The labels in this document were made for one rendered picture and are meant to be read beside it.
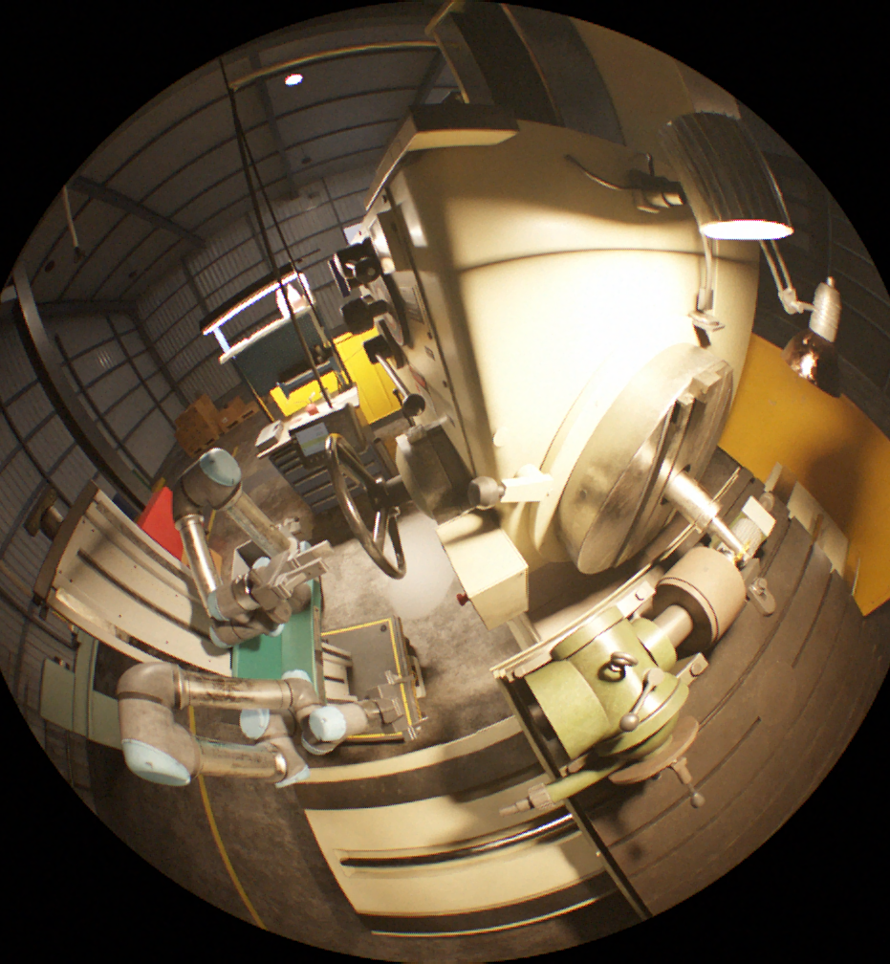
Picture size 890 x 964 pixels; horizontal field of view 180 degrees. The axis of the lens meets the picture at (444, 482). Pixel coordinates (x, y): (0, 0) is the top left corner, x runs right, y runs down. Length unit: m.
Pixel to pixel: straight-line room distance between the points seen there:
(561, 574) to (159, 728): 1.32
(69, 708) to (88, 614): 4.38
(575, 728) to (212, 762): 0.63
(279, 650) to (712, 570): 1.27
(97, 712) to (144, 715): 4.66
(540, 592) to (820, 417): 2.36
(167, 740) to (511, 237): 0.81
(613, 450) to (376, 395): 3.05
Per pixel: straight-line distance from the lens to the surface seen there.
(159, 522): 4.14
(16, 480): 10.14
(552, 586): 1.22
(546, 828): 1.19
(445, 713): 1.82
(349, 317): 0.53
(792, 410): 2.66
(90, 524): 0.95
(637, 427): 0.42
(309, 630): 1.11
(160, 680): 0.64
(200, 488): 0.82
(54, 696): 5.17
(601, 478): 0.43
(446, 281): 0.29
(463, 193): 0.30
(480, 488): 0.34
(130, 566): 0.97
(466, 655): 1.80
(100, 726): 5.26
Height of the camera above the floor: 1.76
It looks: 45 degrees down
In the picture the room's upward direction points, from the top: 21 degrees counter-clockwise
